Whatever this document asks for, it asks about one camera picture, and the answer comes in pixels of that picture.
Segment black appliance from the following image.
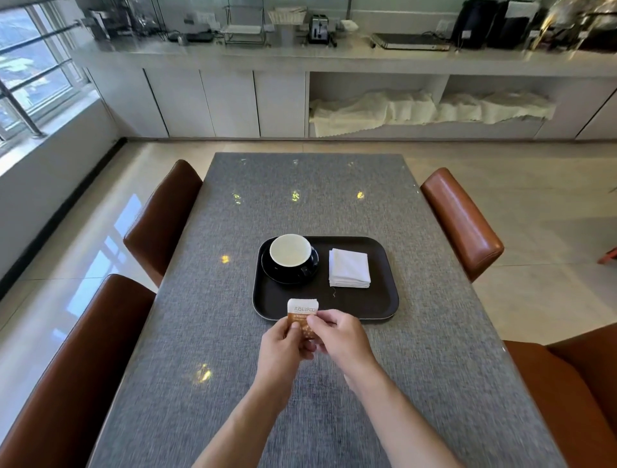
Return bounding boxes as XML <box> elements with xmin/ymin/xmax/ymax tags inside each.
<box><xmin>487</xmin><ymin>0</ymin><xmax>543</xmax><ymax>49</ymax></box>

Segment white counter cabinet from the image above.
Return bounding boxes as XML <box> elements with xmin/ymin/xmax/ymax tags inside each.
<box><xmin>72</xmin><ymin>36</ymin><xmax>617</xmax><ymax>141</ymax></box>

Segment person's left forearm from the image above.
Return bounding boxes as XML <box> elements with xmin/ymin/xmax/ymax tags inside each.
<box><xmin>192</xmin><ymin>370</ymin><xmax>292</xmax><ymax>468</ymax></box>

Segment black saucer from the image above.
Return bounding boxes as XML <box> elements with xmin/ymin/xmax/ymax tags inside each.
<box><xmin>261</xmin><ymin>245</ymin><xmax>320</xmax><ymax>284</ymax></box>

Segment person's left hand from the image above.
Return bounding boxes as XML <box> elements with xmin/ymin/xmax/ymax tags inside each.
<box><xmin>255</xmin><ymin>318</ymin><xmax>315</xmax><ymax>386</ymax></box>

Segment window with metal bars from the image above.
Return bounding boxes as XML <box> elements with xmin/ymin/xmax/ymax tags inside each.
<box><xmin>0</xmin><ymin>0</ymin><xmax>99</xmax><ymax>150</ymax></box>

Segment black coffee machine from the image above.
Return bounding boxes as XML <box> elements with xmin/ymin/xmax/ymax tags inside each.
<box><xmin>451</xmin><ymin>0</ymin><xmax>499</xmax><ymax>50</ymax></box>

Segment person's right forearm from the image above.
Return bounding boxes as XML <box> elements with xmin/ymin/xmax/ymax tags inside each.
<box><xmin>343</xmin><ymin>356</ymin><xmax>466</xmax><ymax>468</ymax></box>

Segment person's right hand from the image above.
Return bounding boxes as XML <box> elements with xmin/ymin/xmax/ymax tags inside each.
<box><xmin>303</xmin><ymin>310</ymin><xmax>380</xmax><ymax>373</ymax></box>

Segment wire rack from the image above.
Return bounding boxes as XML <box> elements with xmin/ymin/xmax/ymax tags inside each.
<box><xmin>223</xmin><ymin>0</ymin><xmax>267</xmax><ymax>45</ymax></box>

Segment white cloth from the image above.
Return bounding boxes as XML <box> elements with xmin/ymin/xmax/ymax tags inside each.
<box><xmin>436</xmin><ymin>91</ymin><xmax>557</xmax><ymax>125</ymax></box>
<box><xmin>309</xmin><ymin>90</ymin><xmax>438</xmax><ymax>138</ymax></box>

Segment black serving tray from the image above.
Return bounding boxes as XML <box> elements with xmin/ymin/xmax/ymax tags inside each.
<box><xmin>252</xmin><ymin>236</ymin><xmax>400</xmax><ymax>322</ymax></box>

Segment orange and white sachet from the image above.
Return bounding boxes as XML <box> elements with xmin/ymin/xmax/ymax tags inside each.
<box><xmin>287</xmin><ymin>298</ymin><xmax>320</xmax><ymax>340</ymax></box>

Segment brown leather chair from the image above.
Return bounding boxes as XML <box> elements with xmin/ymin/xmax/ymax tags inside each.
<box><xmin>502</xmin><ymin>323</ymin><xmax>617</xmax><ymax>468</ymax></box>
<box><xmin>420</xmin><ymin>167</ymin><xmax>505</xmax><ymax>283</ymax></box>
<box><xmin>0</xmin><ymin>274</ymin><xmax>157</xmax><ymax>468</ymax></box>
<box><xmin>123</xmin><ymin>159</ymin><xmax>203</xmax><ymax>288</ymax></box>

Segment black coffee cup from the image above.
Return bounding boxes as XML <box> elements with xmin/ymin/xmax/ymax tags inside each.
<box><xmin>269</xmin><ymin>234</ymin><xmax>320</xmax><ymax>275</ymax></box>

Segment silver toaster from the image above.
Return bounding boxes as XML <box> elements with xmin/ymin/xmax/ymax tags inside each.
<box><xmin>308</xmin><ymin>14</ymin><xmax>338</xmax><ymax>47</ymax></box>

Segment stack of white napkins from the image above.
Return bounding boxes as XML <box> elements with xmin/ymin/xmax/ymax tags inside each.
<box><xmin>329</xmin><ymin>248</ymin><xmax>372</xmax><ymax>289</ymax></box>

